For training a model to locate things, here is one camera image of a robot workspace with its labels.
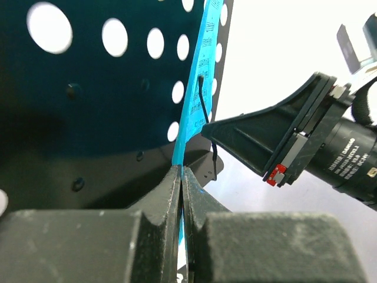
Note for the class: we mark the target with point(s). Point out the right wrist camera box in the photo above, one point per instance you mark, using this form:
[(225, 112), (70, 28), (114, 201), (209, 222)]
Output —
[(356, 39)]

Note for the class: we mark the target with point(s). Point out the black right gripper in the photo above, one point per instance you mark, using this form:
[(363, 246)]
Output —
[(335, 138)]

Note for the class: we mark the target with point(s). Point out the black music stand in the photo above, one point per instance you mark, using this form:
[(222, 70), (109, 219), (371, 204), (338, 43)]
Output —
[(92, 94)]

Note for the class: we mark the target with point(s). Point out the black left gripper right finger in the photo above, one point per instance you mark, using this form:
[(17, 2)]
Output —
[(225, 246)]

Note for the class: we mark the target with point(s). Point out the blue sheet music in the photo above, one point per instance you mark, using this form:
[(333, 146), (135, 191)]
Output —
[(198, 99)]

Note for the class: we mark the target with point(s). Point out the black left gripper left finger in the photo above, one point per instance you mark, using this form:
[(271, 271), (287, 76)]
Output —
[(137, 244)]

